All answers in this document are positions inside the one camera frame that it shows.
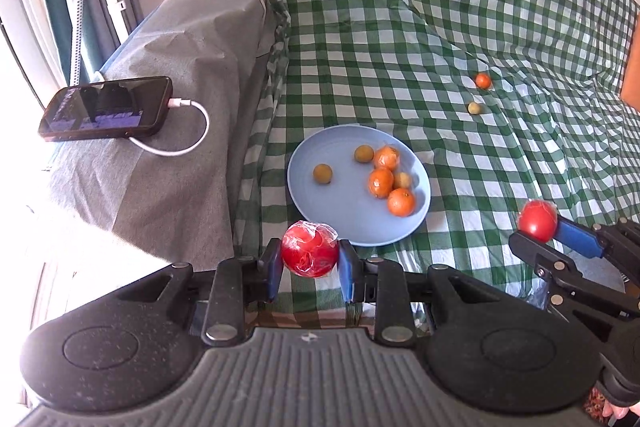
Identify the black smartphone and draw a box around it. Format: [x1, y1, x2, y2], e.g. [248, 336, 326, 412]
[39, 77, 174, 143]

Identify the plastic-wrapped small orange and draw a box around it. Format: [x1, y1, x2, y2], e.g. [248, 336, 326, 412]
[373, 145, 403, 171]

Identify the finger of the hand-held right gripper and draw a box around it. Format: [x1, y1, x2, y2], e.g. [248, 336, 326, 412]
[508, 230, 640, 358]
[554, 216, 640, 273]

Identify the green checkered cloth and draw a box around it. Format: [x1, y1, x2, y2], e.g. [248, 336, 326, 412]
[230, 0, 640, 324]

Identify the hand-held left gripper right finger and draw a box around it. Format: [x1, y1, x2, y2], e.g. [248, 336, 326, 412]
[337, 239, 482, 349]

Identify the light blue plate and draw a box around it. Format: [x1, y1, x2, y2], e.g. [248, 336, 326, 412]
[286, 124, 432, 248]

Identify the plastic-wrapped red tomato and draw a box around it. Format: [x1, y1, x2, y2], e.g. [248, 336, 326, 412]
[517, 200, 558, 241]
[280, 220, 341, 279]

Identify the white charging cable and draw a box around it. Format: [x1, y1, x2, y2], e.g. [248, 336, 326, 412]
[127, 98, 210, 157]

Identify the orange-brown panel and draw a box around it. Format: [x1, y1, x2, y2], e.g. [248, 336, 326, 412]
[620, 54, 640, 114]

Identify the person's right hand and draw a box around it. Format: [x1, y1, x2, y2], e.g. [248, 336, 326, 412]
[602, 399, 640, 425]

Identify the grey fabric cover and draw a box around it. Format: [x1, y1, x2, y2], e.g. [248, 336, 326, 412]
[47, 0, 291, 273]

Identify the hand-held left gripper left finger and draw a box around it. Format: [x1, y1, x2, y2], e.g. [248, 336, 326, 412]
[145, 237, 287, 349]

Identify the red patterned fabric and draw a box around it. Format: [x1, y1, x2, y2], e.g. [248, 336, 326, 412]
[582, 389, 613, 420]

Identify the white window frame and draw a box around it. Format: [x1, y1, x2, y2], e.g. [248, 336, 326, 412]
[0, 0, 143, 98]

